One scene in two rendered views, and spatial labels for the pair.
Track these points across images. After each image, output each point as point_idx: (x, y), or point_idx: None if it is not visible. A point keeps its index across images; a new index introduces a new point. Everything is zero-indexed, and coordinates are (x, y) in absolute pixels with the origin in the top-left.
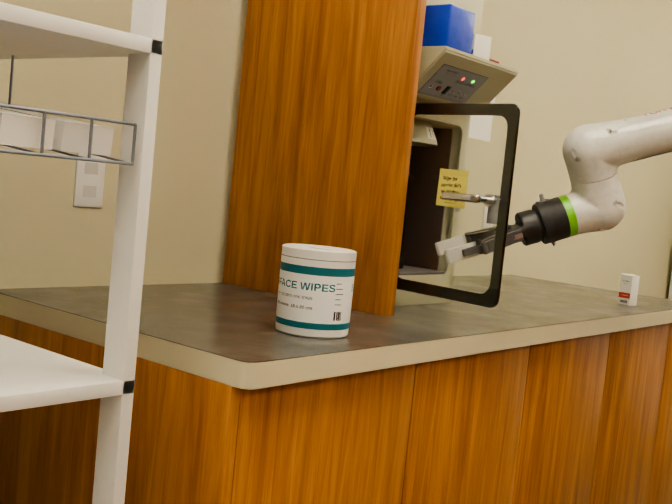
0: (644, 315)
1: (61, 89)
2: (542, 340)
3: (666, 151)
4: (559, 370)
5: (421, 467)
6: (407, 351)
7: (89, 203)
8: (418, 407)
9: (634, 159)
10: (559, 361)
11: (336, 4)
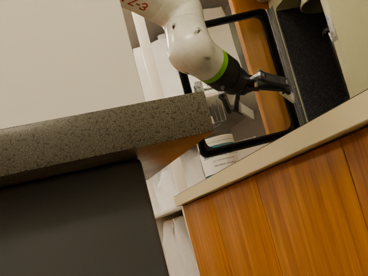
0: (360, 98)
1: None
2: (241, 173)
3: (126, 7)
4: (288, 200)
5: (232, 259)
6: (194, 190)
7: None
8: (219, 222)
9: (148, 18)
10: (285, 190)
11: None
